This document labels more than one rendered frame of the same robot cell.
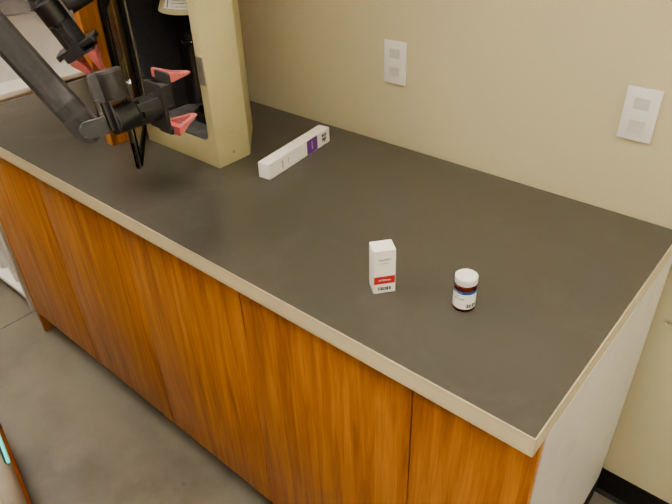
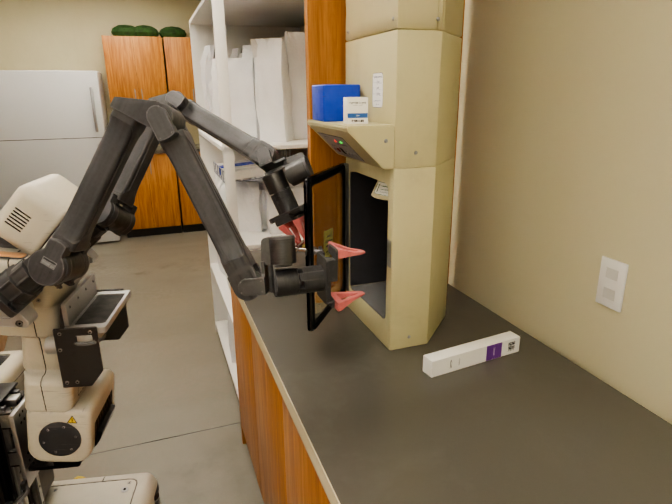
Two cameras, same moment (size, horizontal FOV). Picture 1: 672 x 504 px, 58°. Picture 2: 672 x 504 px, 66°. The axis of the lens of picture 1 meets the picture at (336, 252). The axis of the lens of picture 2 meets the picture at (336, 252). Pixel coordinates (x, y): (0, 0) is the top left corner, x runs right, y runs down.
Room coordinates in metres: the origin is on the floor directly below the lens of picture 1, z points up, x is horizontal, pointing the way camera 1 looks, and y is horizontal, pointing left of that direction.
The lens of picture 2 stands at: (0.37, -0.16, 1.59)
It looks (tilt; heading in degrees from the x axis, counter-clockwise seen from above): 17 degrees down; 29
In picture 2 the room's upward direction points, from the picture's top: 1 degrees counter-clockwise
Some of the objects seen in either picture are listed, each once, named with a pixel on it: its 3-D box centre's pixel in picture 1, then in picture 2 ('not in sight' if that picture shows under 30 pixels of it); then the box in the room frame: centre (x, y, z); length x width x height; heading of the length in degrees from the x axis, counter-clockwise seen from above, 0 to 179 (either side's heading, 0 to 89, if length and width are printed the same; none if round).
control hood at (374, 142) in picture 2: not in sight; (346, 142); (1.54, 0.46, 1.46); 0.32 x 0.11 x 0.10; 48
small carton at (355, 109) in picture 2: not in sight; (355, 110); (1.50, 0.41, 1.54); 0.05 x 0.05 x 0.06; 38
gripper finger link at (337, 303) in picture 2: (178, 114); (344, 289); (1.30, 0.34, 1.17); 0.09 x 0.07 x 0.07; 138
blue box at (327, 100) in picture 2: not in sight; (335, 102); (1.60, 0.52, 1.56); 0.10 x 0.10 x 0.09; 48
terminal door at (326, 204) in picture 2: (125, 73); (327, 243); (1.53, 0.51, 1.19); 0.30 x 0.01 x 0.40; 11
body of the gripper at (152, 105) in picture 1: (148, 108); (313, 278); (1.25, 0.39, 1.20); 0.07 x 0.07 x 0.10; 48
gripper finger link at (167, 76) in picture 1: (172, 83); (344, 259); (1.30, 0.34, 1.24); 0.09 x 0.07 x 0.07; 138
